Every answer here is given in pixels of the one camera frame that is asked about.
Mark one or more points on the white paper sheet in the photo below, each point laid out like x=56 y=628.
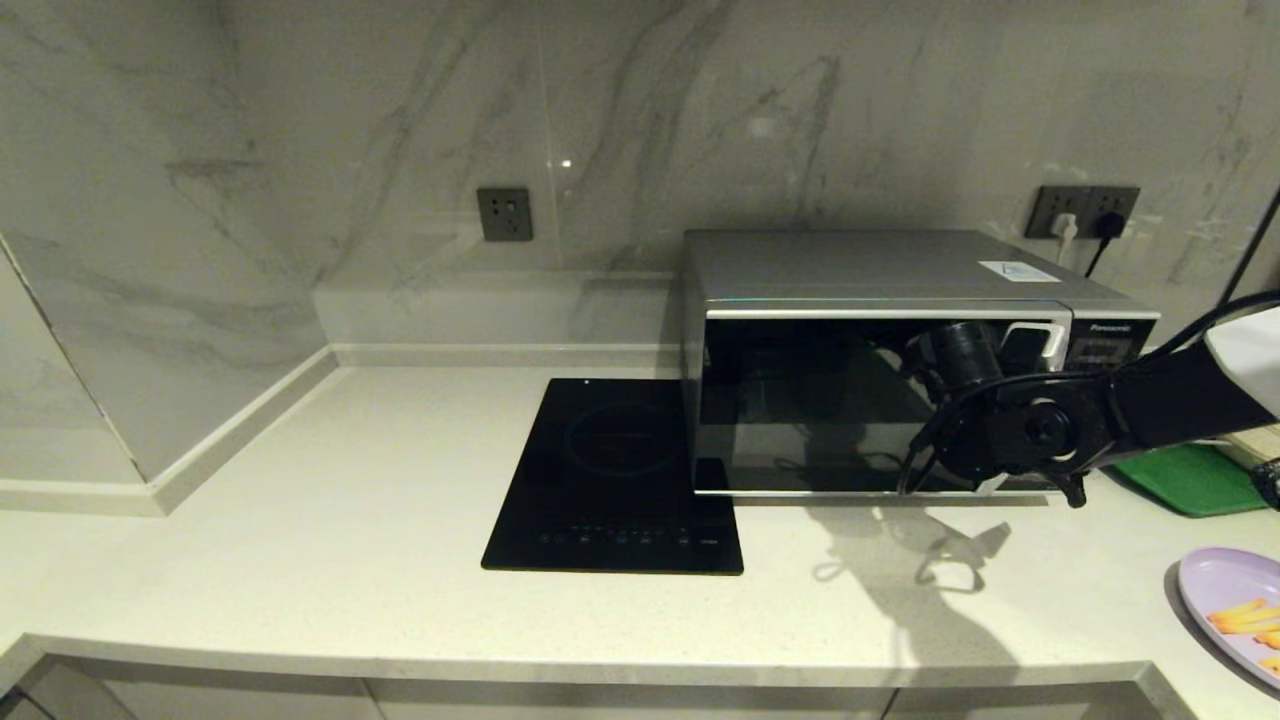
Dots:
x=1018 y=271

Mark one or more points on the silver microwave oven body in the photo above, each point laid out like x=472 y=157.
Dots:
x=850 y=265

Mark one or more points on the black glass microwave door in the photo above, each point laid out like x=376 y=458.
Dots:
x=800 y=400

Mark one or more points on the green plastic tray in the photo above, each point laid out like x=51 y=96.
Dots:
x=1190 y=480

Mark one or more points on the lilac plastic plate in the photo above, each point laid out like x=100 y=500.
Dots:
x=1220 y=580

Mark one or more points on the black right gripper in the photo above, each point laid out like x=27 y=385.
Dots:
x=975 y=445

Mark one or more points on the grey double wall outlet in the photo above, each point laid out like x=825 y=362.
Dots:
x=1040 y=200

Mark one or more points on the grey single wall outlet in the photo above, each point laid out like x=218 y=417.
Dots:
x=505 y=215

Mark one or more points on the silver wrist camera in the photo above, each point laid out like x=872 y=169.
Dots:
x=1050 y=335

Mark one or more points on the black induction cooktop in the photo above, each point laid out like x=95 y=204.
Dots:
x=600 y=480

